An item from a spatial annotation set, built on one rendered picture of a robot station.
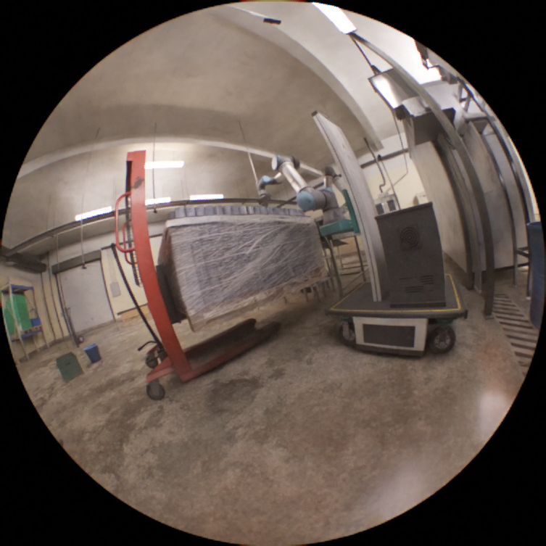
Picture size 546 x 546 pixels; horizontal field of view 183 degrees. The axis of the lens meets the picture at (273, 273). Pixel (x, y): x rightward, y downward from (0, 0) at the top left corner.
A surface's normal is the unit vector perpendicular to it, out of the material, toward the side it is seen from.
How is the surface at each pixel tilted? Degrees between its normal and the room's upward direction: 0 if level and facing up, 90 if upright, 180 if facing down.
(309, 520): 0
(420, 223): 90
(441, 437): 0
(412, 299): 90
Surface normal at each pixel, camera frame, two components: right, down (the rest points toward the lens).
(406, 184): -0.72, 0.25
